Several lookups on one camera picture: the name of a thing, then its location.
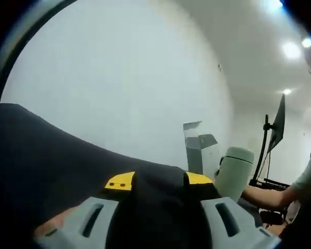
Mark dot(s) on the black table cloth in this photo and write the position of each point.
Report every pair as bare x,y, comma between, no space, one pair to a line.
41,155

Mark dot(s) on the person's left hand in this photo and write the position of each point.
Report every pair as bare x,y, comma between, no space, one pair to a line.
54,221

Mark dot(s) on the black monitor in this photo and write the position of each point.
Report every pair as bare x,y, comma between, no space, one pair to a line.
278,127

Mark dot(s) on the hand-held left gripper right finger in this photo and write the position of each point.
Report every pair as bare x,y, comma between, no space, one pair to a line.
248,230

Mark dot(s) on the round ceiling light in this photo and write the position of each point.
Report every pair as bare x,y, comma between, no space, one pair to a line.
287,91
307,42
291,49

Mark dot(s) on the black metal frame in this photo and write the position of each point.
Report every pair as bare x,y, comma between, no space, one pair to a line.
274,184

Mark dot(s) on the pale green cup lid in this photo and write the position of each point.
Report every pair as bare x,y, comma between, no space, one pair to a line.
239,154

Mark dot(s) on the white cardboard box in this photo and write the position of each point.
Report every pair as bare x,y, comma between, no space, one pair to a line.
197,160

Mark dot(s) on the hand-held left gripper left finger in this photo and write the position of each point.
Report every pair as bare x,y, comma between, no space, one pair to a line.
75,228

